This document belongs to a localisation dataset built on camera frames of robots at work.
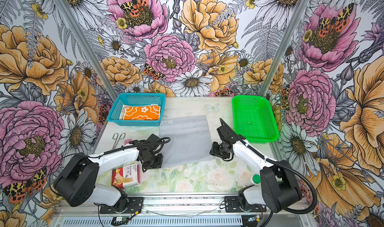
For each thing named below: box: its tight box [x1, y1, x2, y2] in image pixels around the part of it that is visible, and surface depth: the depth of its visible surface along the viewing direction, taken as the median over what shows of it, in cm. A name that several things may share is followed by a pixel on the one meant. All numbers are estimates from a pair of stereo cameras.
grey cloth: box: [158, 115, 214, 169], surface depth 98 cm
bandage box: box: [111, 163, 141, 189], surface depth 81 cm
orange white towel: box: [119, 104, 161, 121], surface depth 110 cm
